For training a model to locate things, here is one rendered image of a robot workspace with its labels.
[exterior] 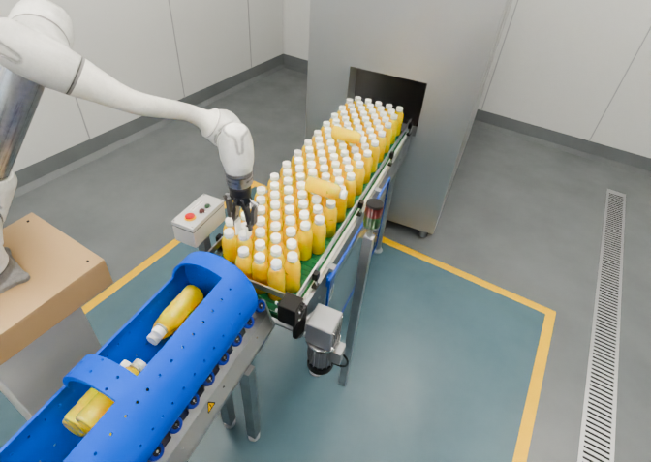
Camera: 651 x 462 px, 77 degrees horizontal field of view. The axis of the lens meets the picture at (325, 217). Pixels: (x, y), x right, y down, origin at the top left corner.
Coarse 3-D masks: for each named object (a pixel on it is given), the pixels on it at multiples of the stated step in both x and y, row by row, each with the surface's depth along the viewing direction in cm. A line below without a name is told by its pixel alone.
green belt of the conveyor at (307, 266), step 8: (392, 144) 251; (384, 168) 231; (368, 192) 212; (352, 208) 200; (352, 216) 196; (336, 224) 191; (328, 240) 182; (336, 240) 182; (312, 256) 174; (320, 256) 175; (328, 256) 175; (304, 264) 170; (312, 264) 170; (304, 272) 167; (304, 280) 164; (312, 280) 164; (264, 296) 156; (272, 304) 154; (272, 312) 153
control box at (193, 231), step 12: (192, 204) 164; (216, 204) 165; (180, 216) 158; (204, 216) 159; (216, 216) 166; (180, 228) 156; (192, 228) 153; (204, 228) 160; (180, 240) 161; (192, 240) 157
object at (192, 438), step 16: (272, 320) 152; (256, 336) 145; (256, 352) 145; (240, 368) 138; (224, 384) 131; (208, 400) 125; (224, 400) 131; (208, 416) 125; (192, 432) 119; (176, 448) 114; (192, 448) 120
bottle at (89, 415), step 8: (128, 368) 104; (136, 368) 105; (96, 400) 96; (104, 400) 96; (88, 408) 95; (96, 408) 95; (104, 408) 96; (80, 416) 93; (88, 416) 93; (96, 416) 94; (80, 424) 96; (88, 424) 93
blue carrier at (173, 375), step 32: (192, 256) 127; (224, 288) 119; (192, 320) 110; (224, 320) 116; (128, 352) 121; (160, 352) 101; (192, 352) 106; (224, 352) 119; (64, 384) 102; (96, 384) 93; (128, 384) 94; (160, 384) 98; (192, 384) 106; (32, 416) 97; (128, 416) 92; (160, 416) 97; (0, 448) 92; (32, 448) 99; (64, 448) 104; (96, 448) 86; (128, 448) 90
